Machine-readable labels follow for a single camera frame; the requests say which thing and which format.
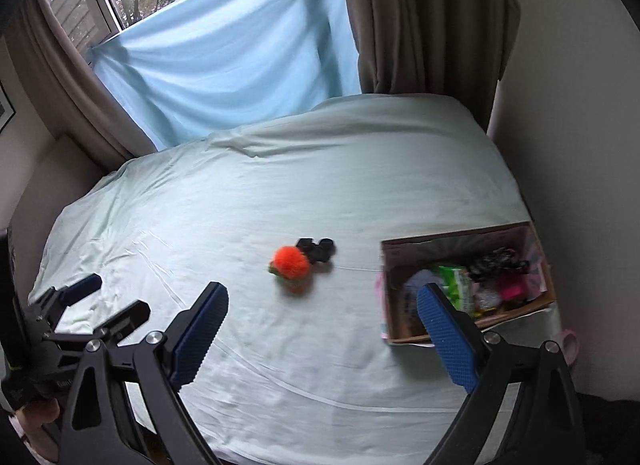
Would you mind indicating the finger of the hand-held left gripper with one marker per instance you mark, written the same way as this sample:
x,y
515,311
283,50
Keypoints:
x,y
82,287
125,317

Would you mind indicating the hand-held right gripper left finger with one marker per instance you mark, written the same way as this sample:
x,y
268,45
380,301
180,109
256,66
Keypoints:
x,y
200,332

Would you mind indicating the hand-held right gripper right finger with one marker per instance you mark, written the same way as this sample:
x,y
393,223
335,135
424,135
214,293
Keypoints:
x,y
447,340

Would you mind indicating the cardboard box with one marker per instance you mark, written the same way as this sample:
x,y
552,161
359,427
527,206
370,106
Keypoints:
x,y
400,315

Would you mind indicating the green snack packet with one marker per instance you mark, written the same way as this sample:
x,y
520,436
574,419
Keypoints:
x,y
457,285

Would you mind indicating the round glitter compact mirror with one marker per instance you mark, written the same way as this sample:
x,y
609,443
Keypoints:
x,y
487,297

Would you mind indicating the grey sock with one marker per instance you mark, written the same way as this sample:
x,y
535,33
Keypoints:
x,y
422,279

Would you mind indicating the pink zip pouch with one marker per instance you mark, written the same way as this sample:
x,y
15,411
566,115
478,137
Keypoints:
x,y
515,290

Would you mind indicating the orange fuzzy ball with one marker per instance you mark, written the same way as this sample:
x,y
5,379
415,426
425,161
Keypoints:
x,y
291,265

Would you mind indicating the black hair clip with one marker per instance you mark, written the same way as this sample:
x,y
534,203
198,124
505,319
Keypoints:
x,y
320,250

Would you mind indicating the person's left hand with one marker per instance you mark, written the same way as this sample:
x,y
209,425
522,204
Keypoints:
x,y
40,415

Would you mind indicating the beige headboard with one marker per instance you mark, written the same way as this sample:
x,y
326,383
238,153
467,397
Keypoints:
x,y
55,180

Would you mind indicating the bed with pale green sheet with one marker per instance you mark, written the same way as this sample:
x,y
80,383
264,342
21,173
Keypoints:
x,y
250,185

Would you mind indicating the beige curtain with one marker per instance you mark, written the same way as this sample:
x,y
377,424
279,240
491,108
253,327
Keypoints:
x,y
425,20
75,90

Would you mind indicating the light blue hanging cloth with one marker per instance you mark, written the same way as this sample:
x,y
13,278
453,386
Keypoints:
x,y
225,55

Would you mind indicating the framed wall picture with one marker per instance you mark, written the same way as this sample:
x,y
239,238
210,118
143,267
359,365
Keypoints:
x,y
5,107

